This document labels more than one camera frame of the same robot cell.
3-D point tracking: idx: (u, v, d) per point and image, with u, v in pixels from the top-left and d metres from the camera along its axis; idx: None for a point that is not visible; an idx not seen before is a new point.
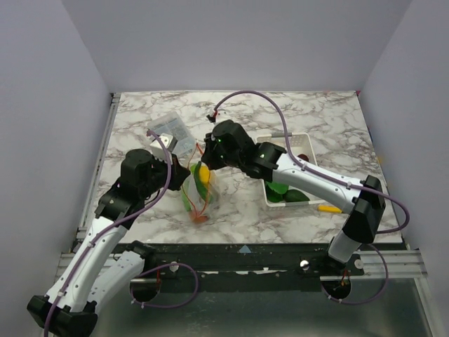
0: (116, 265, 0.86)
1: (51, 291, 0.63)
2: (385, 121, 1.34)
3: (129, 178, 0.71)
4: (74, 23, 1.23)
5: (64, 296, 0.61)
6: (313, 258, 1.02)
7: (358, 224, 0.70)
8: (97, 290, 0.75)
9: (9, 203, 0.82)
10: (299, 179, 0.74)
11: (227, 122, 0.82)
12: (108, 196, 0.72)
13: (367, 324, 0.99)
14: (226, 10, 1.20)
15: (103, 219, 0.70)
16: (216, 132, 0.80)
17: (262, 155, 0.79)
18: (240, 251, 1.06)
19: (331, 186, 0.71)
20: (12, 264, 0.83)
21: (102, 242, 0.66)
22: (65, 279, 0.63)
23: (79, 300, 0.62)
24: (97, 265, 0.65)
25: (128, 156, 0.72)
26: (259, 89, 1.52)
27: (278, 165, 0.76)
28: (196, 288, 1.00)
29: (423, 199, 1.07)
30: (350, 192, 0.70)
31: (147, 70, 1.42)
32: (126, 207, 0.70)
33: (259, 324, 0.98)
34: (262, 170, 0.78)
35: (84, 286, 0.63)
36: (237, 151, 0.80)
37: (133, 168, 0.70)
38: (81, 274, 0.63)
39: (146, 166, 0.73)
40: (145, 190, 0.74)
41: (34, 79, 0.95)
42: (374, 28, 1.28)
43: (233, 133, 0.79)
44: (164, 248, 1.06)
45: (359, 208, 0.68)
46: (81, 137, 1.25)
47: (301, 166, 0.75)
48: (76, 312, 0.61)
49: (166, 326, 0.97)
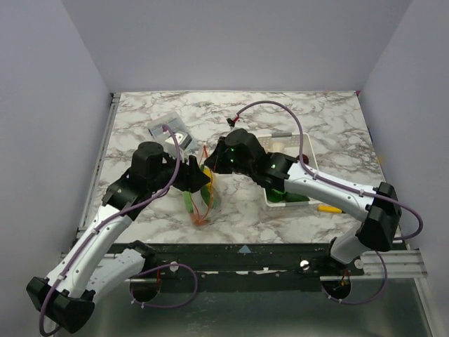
0: (116, 260, 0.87)
1: (52, 274, 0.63)
2: (385, 121, 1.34)
3: (139, 168, 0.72)
4: (74, 22, 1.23)
5: (63, 280, 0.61)
6: (313, 258, 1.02)
7: (374, 232, 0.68)
8: (97, 280, 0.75)
9: (8, 203, 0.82)
10: (311, 188, 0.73)
11: (240, 131, 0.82)
12: (116, 186, 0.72)
13: (367, 324, 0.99)
14: (226, 10, 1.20)
15: (110, 207, 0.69)
16: (229, 142, 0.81)
17: (273, 165, 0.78)
18: (240, 251, 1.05)
19: (344, 194, 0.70)
20: (11, 264, 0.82)
21: (106, 230, 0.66)
22: (66, 262, 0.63)
23: (78, 286, 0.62)
24: (99, 252, 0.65)
25: (142, 147, 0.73)
26: (259, 89, 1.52)
27: (289, 175, 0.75)
28: (195, 288, 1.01)
29: (423, 199, 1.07)
30: (363, 201, 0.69)
31: (147, 70, 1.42)
32: (133, 198, 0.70)
33: (259, 324, 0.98)
34: (273, 180, 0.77)
35: (84, 272, 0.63)
36: (250, 161, 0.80)
37: (145, 159, 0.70)
38: (82, 259, 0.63)
39: (158, 159, 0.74)
40: (153, 184, 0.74)
41: (34, 79, 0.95)
42: (374, 28, 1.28)
43: (247, 142, 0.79)
44: (164, 248, 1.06)
45: (374, 216, 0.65)
46: (81, 137, 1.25)
47: (312, 174, 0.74)
48: (74, 297, 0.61)
49: (166, 326, 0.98)
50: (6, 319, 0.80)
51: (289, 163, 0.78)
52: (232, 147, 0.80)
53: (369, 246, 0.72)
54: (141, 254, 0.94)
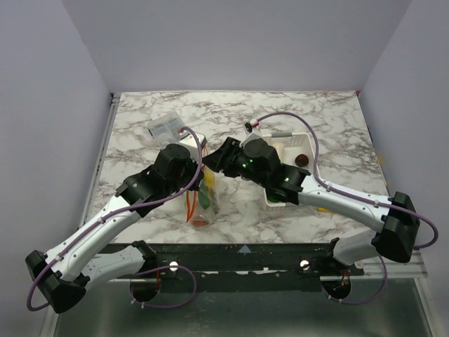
0: (116, 253, 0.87)
1: (51, 252, 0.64)
2: (385, 121, 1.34)
3: (162, 168, 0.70)
4: (74, 23, 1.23)
5: (59, 261, 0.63)
6: (313, 258, 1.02)
7: (390, 243, 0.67)
8: (93, 268, 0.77)
9: (8, 203, 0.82)
10: (325, 199, 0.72)
11: (261, 142, 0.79)
12: (133, 179, 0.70)
13: (367, 325, 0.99)
14: (226, 10, 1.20)
15: (122, 200, 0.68)
16: (248, 152, 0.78)
17: (287, 180, 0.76)
18: (240, 251, 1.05)
19: (358, 205, 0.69)
20: (10, 264, 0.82)
21: (112, 222, 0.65)
22: (67, 245, 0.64)
23: (73, 269, 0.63)
24: (99, 241, 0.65)
25: (170, 147, 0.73)
26: (259, 89, 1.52)
27: (303, 187, 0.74)
28: (193, 290, 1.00)
29: (423, 199, 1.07)
30: (379, 211, 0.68)
31: (147, 70, 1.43)
32: (146, 196, 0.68)
33: (259, 324, 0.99)
34: (288, 194, 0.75)
35: (81, 258, 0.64)
36: (266, 173, 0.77)
37: (170, 159, 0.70)
38: (82, 245, 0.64)
39: (182, 163, 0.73)
40: (169, 186, 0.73)
41: (34, 78, 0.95)
42: (374, 27, 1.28)
43: (268, 156, 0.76)
44: (164, 247, 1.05)
45: (389, 227, 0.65)
46: (81, 137, 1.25)
47: (325, 186, 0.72)
48: (65, 280, 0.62)
49: (166, 326, 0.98)
50: (5, 319, 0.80)
51: (302, 176, 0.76)
52: (250, 158, 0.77)
53: (386, 255, 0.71)
54: (142, 255, 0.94)
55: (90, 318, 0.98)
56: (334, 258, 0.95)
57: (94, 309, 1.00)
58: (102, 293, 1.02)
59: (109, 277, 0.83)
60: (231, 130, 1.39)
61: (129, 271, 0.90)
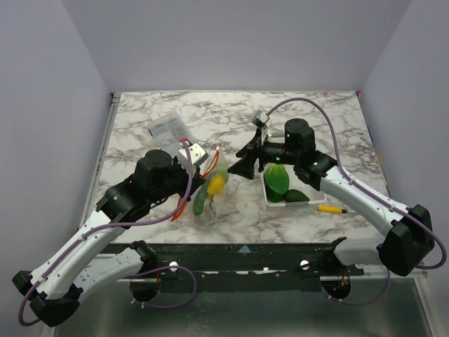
0: (114, 259, 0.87)
1: (36, 272, 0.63)
2: (385, 121, 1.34)
3: (142, 178, 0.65)
4: (74, 22, 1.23)
5: (43, 281, 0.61)
6: (313, 258, 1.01)
7: (394, 250, 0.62)
8: (87, 278, 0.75)
9: (8, 203, 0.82)
10: (344, 192, 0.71)
11: (303, 122, 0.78)
12: (114, 191, 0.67)
13: (367, 324, 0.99)
14: (226, 10, 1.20)
15: (102, 214, 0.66)
16: (288, 128, 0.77)
17: (316, 163, 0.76)
18: (240, 251, 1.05)
19: (372, 204, 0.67)
20: (10, 264, 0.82)
21: (94, 239, 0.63)
22: (51, 264, 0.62)
23: (58, 288, 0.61)
24: (84, 258, 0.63)
25: (148, 156, 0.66)
26: (259, 89, 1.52)
27: (327, 174, 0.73)
28: (193, 289, 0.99)
29: (423, 199, 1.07)
30: (391, 215, 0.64)
31: (147, 70, 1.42)
32: (127, 209, 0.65)
33: (258, 324, 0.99)
34: (311, 176, 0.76)
35: (65, 277, 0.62)
36: (298, 152, 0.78)
37: (148, 170, 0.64)
38: (65, 264, 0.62)
39: (163, 171, 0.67)
40: (153, 194, 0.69)
41: (34, 78, 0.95)
42: (374, 27, 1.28)
43: (304, 136, 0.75)
44: (164, 247, 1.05)
45: (397, 232, 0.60)
46: (81, 137, 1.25)
47: (349, 179, 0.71)
48: (52, 300, 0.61)
49: (166, 326, 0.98)
50: (5, 320, 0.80)
51: (331, 165, 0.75)
52: (287, 133, 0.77)
53: (386, 262, 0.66)
54: (140, 256, 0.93)
55: (90, 318, 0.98)
56: (333, 254, 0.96)
57: (93, 309, 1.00)
58: (103, 293, 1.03)
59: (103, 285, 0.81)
60: (231, 130, 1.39)
61: (128, 274, 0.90)
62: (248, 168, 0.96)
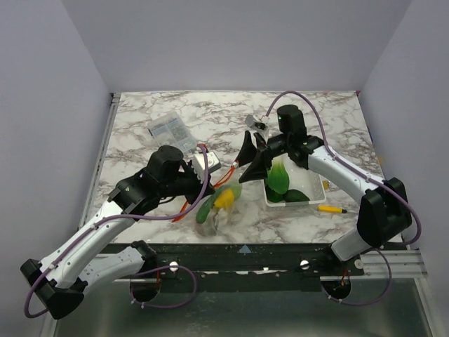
0: (116, 256, 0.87)
1: (45, 260, 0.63)
2: (385, 121, 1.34)
3: (155, 170, 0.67)
4: (74, 23, 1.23)
5: (54, 269, 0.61)
6: (313, 258, 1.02)
7: (367, 217, 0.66)
8: (91, 272, 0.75)
9: (8, 203, 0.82)
10: (327, 167, 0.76)
11: (294, 105, 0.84)
12: (125, 183, 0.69)
13: (367, 324, 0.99)
14: (226, 10, 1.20)
15: (114, 205, 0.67)
16: (280, 110, 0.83)
17: (306, 144, 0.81)
18: (240, 251, 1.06)
19: (351, 176, 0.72)
20: (10, 264, 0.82)
21: (106, 228, 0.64)
22: (61, 253, 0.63)
23: (68, 277, 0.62)
24: (95, 247, 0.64)
25: (162, 149, 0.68)
26: (259, 89, 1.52)
27: (313, 152, 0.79)
28: (193, 290, 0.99)
29: (423, 199, 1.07)
30: (367, 185, 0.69)
31: (147, 70, 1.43)
32: (139, 200, 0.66)
33: (259, 324, 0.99)
34: (301, 155, 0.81)
35: (76, 265, 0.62)
36: (288, 133, 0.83)
37: (162, 163, 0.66)
38: (76, 253, 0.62)
39: (175, 165, 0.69)
40: (164, 189, 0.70)
41: (34, 79, 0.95)
42: (374, 28, 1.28)
43: (292, 116, 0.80)
44: (164, 247, 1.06)
45: (369, 198, 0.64)
46: (81, 137, 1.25)
47: (332, 155, 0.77)
48: (61, 288, 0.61)
49: (166, 327, 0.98)
50: (5, 319, 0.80)
51: (320, 144, 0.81)
52: (278, 115, 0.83)
53: (363, 231, 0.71)
54: (141, 255, 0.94)
55: (90, 318, 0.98)
56: (332, 250, 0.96)
57: (93, 309, 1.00)
58: (103, 293, 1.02)
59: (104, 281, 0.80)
60: (231, 129, 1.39)
61: (129, 272, 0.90)
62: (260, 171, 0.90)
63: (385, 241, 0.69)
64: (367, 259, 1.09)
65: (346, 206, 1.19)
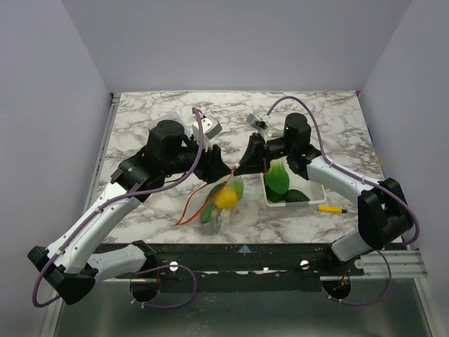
0: (120, 250, 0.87)
1: (52, 246, 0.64)
2: (385, 121, 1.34)
3: (156, 148, 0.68)
4: (74, 23, 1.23)
5: (62, 255, 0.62)
6: (313, 258, 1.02)
7: (366, 219, 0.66)
8: (99, 261, 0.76)
9: (8, 203, 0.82)
10: (326, 175, 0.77)
11: (303, 117, 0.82)
12: (128, 163, 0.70)
13: (367, 324, 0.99)
14: (227, 10, 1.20)
15: (118, 186, 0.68)
16: (288, 121, 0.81)
17: (305, 155, 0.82)
18: (240, 251, 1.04)
19: (347, 180, 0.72)
20: (10, 265, 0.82)
21: (111, 210, 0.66)
22: (68, 238, 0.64)
23: (76, 262, 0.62)
24: (100, 230, 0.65)
25: (160, 126, 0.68)
26: (259, 89, 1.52)
27: (311, 161, 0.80)
28: (193, 289, 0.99)
29: (423, 199, 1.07)
30: (363, 187, 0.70)
31: (148, 70, 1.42)
32: (143, 179, 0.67)
33: (259, 324, 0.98)
34: (301, 167, 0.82)
35: (83, 250, 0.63)
36: (293, 144, 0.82)
37: (162, 140, 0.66)
38: (83, 236, 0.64)
39: (176, 140, 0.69)
40: (167, 166, 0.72)
41: (34, 80, 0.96)
42: (374, 28, 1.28)
43: (302, 131, 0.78)
44: (164, 247, 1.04)
45: (365, 198, 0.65)
46: (81, 137, 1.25)
47: (328, 163, 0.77)
48: (71, 273, 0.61)
49: (166, 327, 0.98)
50: (5, 320, 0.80)
51: (318, 155, 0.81)
52: (287, 125, 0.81)
53: (365, 236, 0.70)
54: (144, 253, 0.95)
55: (90, 318, 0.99)
56: (332, 250, 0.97)
57: (94, 309, 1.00)
58: (103, 293, 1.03)
59: (111, 273, 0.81)
60: (231, 130, 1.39)
61: (132, 268, 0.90)
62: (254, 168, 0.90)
63: (387, 243, 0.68)
64: (368, 258, 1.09)
65: (346, 206, 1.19)
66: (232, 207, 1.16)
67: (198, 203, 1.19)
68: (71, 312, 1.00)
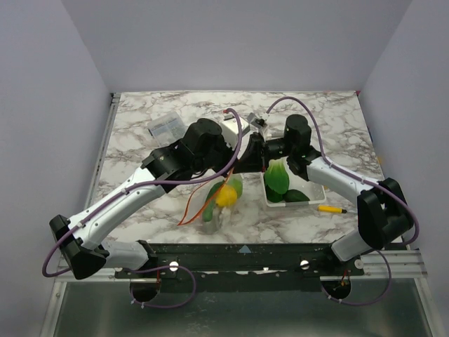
0: (127, 243, 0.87)
1: (74, 217, 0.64)
2: (385, 121, 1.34)
3: (191, 142, 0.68)
4: (75, 24, 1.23)
5: (81, 228, 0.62)
6: (313, 258, 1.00)
7: (366, 219, 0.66)
8: (111, 246, 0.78)
9: (7, 203, 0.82)
10: (327, 175, 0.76)
11: (304, 119, 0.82)
12: (160, 152, 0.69)
13: (367, 325, 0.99)
14: (227, 10, 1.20)
15: (147, 172, 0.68)
16: (289, 123, 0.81)
17: (305, 156, 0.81)
18: (240, 251, 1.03)
19: (347, 180, 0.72)
20: (10, 265, 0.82)
21: (136, 194, 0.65)
22: (90, 213, 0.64)
23: (93, 238, 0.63)
24: (122, 212, 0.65)
25: (200, 122, 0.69)
26: (259, 90, 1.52)
27: (311, 161, 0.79)
28: (193, 289, 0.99)
29: (423, 199, 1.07)
30: (362, 187, 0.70)
31: (147, 71, 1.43)
32: (172, 170, 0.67)
33: (259, 324, 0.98)
34: (301, 168, 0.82)
35: (102, 228, 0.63)
36: (293, 147, 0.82)
37: (199, 135, 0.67)
38: (104, 215, 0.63)
39: (213, 139, 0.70)
40: (197, 163, 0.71)
41: (34, 80, 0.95)
42: (374, 29, 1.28)
43: (302, 133, 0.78)
44: (164, 248, 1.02)
45: (365, 197, 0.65)
46: (81, 137, 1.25)
47: (328, 163, 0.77)
48: (85, 248, 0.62)
49: (166, 327, 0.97)
50: (4, 321, 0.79)
51: (317, 156, 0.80)
52: (287, 126, 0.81)
53: (365, 236, 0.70)
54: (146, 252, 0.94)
55: (90, 318, 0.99)
56: (331, 250, 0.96)
57: (94, 309, 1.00)
58: (104, 293, 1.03)
59: (116, 264, 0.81)
60: None
61: (130, 266, 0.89)
62: (252, 165, 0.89)
63: (387, 243, 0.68)
64: (368, 258, 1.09)
65: (346, 206, 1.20)
66: (233, 206, 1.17)
67: (198, 203, 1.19)
68: (71, 312, 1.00)
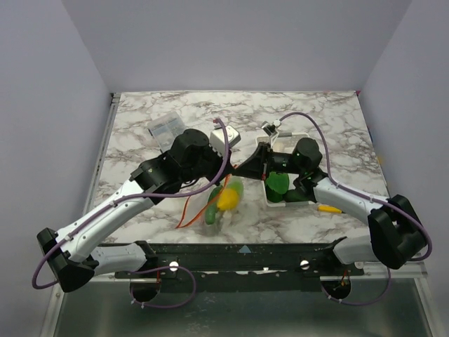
0: (121, 248, 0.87)
1: (62, 231, 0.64)
2: (385, 121, 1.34)
3: (177, 154, 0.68)
4: (74, 24, 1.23)
5: (69, 241, 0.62)
6: (313, 258, 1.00)
7: (379, 238, 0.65)
8: (102, 254, 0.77)
9: (6, 203, 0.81)
10: (334, 196, 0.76)
11: (314, 143, 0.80)
12: (149, 164, 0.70)
13: (367, 325, 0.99)
14: (226, 9, 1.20)
15: (135, 184, 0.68)
16: (300, 147, 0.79)
17: (310, 177, 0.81)
18: (240, 251, 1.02)
19: (356, 199, 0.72)
20: (9, 265, 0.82)
21: (124, 206, 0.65)
22: (78, 226, 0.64)
23: (81, 250, 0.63)
24: (110, 225, 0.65)
25: (186, 133, 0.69)
26: (259, 89, 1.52)
27: (318, 183, 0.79)
28: (193, 290, 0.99)
29: (424, 199, 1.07)
30: (371, 206, 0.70)
31: (147, 70, 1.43)
32: (161, 183, 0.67)
33: (259, 324, 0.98)
34: (308, 191, 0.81)
35: (90, 241, 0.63)
36: (302, 170, 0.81)
37: (185, 147, 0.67)
38: (91, 227, 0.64)
39: (200, 150, 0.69)
40: (186, 173, 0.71)
41: (34, 80, 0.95)
42: (374, 28, 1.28)
43: (314, 159, 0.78)
44: (164, 248, 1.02)
45: (374, 216, 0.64)
46: (81, 136, 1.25)
47: (335, 183, 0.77)
48: (73, 261, 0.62)
49: (166, 327, 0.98)
50: (4, 321, 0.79)
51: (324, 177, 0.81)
52: (298, 151, 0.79)
53: (380, 257, 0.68)
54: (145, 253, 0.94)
55: (90, 318, 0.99)
56: (332, 251, 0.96)
57: (94, 309, 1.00)
58: (104, 293, 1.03)
59: (114, 267, 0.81)
60: None
61: (130, 267, 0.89)
62: (252, 169, 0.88)
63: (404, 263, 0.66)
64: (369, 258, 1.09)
65: None
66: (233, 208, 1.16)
67: (198, 206, 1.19)
68: (71, 312, 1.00)
